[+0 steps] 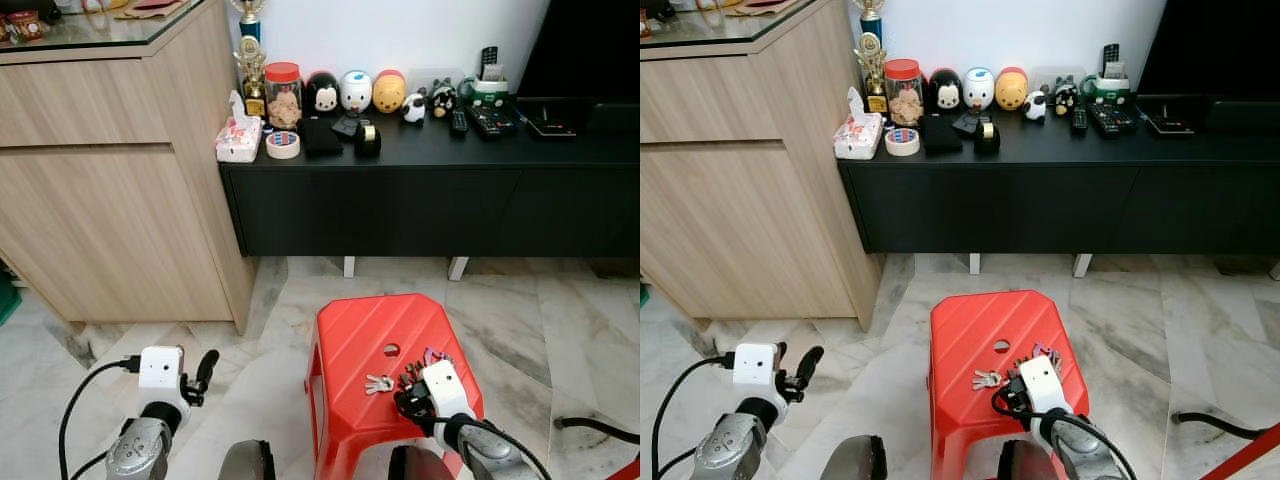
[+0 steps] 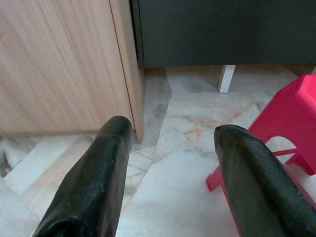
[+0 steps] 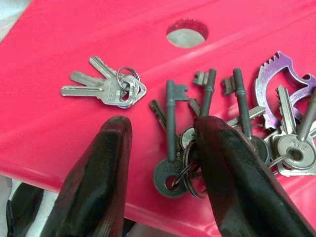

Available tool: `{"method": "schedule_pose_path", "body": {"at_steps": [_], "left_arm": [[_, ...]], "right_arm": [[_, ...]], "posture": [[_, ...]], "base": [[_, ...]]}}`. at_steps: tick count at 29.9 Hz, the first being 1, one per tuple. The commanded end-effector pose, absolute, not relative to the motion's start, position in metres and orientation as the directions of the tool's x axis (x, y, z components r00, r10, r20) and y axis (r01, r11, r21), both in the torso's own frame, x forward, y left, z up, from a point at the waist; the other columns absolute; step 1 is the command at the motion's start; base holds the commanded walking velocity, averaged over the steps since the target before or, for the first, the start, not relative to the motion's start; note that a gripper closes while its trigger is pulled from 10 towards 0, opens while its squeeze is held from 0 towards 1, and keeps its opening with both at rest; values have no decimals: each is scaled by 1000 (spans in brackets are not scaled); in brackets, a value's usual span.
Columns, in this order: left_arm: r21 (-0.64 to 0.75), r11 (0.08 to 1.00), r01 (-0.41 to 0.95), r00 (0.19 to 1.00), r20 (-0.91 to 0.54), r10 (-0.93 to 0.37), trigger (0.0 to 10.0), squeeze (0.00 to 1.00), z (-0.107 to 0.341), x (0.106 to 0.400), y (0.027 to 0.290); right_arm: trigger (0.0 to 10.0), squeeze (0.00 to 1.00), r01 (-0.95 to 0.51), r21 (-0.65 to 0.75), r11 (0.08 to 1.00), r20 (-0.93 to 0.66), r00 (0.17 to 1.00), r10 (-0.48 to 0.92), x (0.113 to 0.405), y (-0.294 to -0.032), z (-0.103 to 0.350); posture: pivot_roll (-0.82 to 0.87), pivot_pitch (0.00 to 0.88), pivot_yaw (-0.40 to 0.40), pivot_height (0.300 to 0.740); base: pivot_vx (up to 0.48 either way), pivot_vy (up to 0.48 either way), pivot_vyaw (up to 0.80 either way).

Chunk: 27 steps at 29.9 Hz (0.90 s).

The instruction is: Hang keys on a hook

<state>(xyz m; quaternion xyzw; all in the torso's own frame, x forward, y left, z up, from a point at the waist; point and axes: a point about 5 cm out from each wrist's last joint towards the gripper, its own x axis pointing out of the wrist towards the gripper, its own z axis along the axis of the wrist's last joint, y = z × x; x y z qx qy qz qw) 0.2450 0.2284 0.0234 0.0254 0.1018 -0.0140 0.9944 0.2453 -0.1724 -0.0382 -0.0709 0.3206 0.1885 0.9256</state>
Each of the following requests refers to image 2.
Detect light wooden cabinet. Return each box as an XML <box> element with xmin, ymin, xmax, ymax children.
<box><xmin>0</xmin><ymin>0</ymin><xmax>145</xmax><ymax>143</ymax></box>

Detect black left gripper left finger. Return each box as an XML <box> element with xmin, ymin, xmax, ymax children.
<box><xmin>32</xmin><ymin>116</ymin><xmax>134</xmax><ymax>237</ymax></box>

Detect white sideboard leg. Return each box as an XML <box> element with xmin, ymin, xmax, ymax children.
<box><xmin>218</xmin><ymin>64</ymin><xmax>237</xmax><ymax>94</ymax></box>

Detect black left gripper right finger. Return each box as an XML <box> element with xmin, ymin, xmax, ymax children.
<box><xmin>213</xmin><ymin>124</ymin><xmax>316</xmax><ymax>237</ymax></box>

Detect black sideboard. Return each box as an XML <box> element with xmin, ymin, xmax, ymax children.
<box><xmin>129</xmin><ymin>0</ymin><xmax>316</xmax><ymax>69</ymax></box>

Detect red plastic stool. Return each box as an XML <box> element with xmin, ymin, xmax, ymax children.
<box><xmin>206</xmin><ymin>74</ymin><xmax>316</xmax><ymax>237</ymax></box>

